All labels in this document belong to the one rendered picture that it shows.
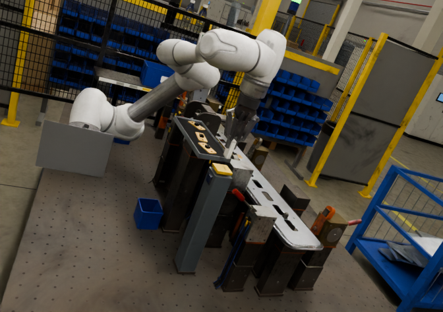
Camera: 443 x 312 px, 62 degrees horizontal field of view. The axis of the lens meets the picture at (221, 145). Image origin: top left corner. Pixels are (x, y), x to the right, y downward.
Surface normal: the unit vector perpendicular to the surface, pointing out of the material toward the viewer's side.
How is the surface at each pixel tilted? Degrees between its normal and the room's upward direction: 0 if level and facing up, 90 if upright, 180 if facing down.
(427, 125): 90
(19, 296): 0
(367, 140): 90
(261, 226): 90
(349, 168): 90
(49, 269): 0
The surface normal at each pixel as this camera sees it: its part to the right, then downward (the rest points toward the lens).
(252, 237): 0.36, 0.45
